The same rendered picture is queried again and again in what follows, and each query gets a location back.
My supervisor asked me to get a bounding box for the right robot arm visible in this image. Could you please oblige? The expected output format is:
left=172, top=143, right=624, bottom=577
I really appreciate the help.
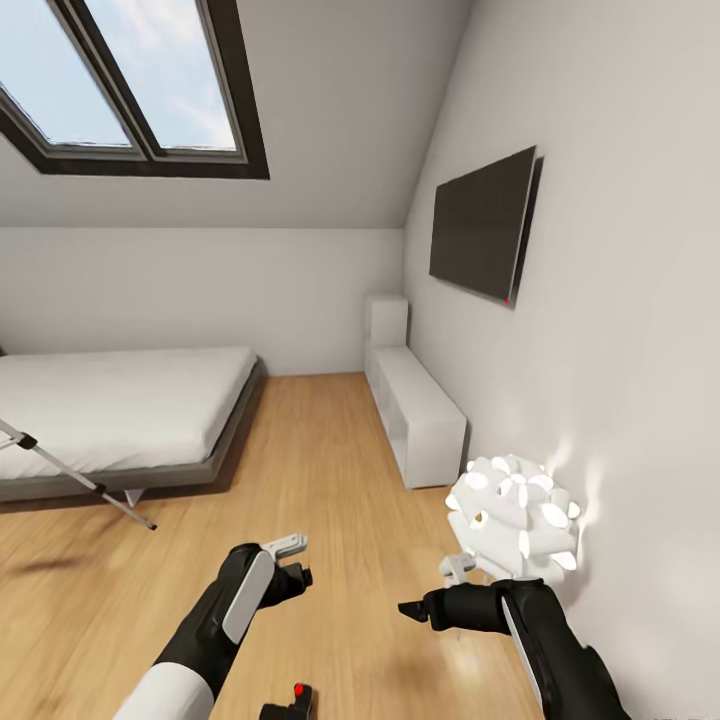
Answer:
left=398, top=552, right=631, bottom=720

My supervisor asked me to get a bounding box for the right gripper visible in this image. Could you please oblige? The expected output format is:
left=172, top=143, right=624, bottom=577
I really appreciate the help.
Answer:
left=398, top=582, right=484, bottom=631

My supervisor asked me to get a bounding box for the camera tripod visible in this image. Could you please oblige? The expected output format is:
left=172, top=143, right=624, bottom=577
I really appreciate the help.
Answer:
left=0, top=419, right=157, bottom=530

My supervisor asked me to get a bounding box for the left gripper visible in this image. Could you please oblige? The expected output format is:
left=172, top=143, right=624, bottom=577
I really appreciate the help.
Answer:
left=259, top=563, right=313, bottom=609

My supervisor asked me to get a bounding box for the digital camera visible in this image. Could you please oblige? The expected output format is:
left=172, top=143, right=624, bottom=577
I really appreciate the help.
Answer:
left=259, top=683, right=313, bottom=720

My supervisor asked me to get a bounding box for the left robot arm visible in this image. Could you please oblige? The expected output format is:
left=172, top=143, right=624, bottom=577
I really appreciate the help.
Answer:
left=112, top=534, right=313, bottom=720

